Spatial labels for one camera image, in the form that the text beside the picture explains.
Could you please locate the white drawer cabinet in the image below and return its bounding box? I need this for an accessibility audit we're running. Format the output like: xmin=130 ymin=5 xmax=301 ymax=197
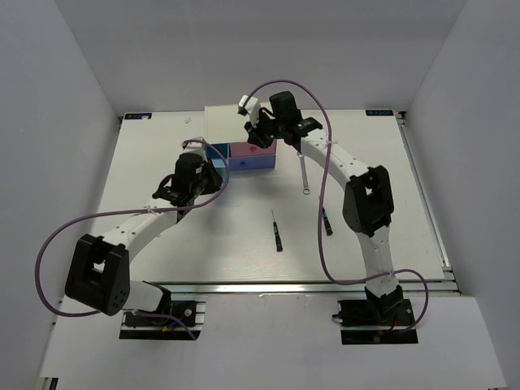
xmin=204 ymin=105 xmax=249 ymax=144

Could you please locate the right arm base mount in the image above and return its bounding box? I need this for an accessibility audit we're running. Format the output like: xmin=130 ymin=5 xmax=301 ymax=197
xmin=331 ymin=299 xmax=418 ymax=345

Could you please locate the blue label sticker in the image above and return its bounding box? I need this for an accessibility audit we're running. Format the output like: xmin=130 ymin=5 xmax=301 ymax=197
xmin=123 ymin=113 xmax=152 ymax=120
xmin=365 ymin=109 xmax=394 ymax=116

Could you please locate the light blue small drawer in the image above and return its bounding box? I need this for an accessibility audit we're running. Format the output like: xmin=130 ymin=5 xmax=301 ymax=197
xmin=206 ymin=143 xmax=229 ymax=181

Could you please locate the small black precision screwdriver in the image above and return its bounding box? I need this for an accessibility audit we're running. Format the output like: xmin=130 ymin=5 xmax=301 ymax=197
xmin=271 ymin=210 xmax=284 ymax=253

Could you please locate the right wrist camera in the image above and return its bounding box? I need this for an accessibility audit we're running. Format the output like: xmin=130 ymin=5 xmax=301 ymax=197
xmin=237 ymin=95 xmax=262 ymax=127

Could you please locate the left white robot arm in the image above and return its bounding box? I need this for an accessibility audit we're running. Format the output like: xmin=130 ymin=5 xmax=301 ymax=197
xmin=65 ymin=152 xmax=223 ymax=324

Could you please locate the silver combination wrench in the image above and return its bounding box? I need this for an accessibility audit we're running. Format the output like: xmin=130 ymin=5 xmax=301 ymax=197
xmin=297 ymin=153 xmax=310 ymax=195

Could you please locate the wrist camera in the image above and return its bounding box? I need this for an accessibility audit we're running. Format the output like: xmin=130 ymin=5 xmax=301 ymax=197
xmin=237 ymin=95 xmax=262 ymax=127
xmin=182 ymin=137 xmax=206 ymax=158

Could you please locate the blue label sticker left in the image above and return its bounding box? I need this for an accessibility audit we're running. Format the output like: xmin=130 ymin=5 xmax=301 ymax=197
xmin=123 ymin=113 xmax=152 ymax=120

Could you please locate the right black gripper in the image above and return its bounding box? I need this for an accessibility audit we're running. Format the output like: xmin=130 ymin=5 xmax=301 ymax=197
xmin=245 ymin=110 xmax=286 ymax=150

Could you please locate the pink drawer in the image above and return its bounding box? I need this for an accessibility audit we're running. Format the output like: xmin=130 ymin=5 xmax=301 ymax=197
xmin=229 ymin=141 xmax=277 ymax=158

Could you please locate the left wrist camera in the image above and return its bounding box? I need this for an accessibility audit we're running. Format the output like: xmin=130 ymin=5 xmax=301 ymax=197
xmin=182 ymin=137 xmax=206 ymax=158

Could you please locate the blue label sticker right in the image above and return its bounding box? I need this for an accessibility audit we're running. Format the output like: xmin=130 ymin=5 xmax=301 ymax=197
xmin=365 ymin=109 xmax=394 ymax=116

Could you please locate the purple-blue wide drawer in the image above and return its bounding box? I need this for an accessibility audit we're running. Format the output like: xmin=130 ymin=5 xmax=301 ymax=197
xmin=228 ymin=154 xmax=276 ymax=171

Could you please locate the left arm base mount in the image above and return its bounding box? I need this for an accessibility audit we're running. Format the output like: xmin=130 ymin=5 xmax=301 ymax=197
xmin=119 ymin=298 xmax=206 ymax=341

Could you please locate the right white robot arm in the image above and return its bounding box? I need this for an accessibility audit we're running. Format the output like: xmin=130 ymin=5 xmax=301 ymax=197
xmin=238 ymin=91 xmax=403 ymax=325

